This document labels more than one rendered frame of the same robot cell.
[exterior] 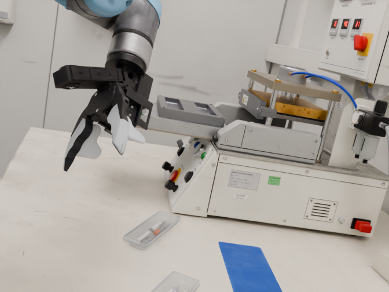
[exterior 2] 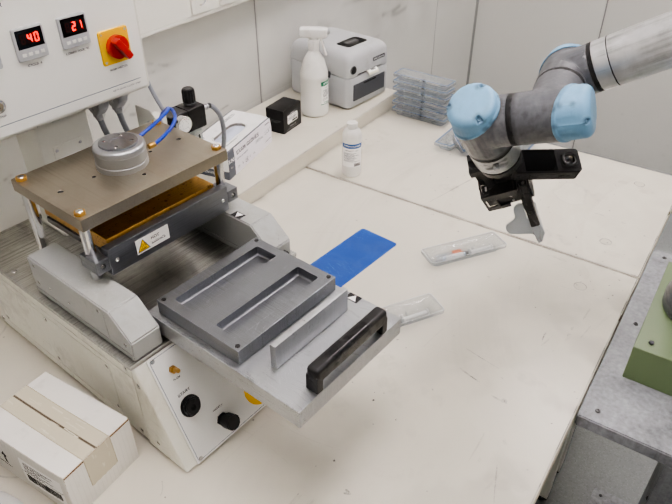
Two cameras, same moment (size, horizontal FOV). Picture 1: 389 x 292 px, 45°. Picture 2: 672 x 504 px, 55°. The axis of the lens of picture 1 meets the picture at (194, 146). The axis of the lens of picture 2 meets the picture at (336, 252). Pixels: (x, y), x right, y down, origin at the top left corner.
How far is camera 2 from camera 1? 1.81 m
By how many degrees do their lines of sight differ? 113
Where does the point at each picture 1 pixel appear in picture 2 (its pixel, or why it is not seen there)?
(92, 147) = (517, 223)
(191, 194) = not seen: hidden behind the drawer
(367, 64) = (139, 66)
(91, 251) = (477, 320)
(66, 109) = not seen: outside the picture
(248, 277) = (359, 254)
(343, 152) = not seen: hidden behind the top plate
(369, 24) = (103, 15)
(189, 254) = (384, 289)
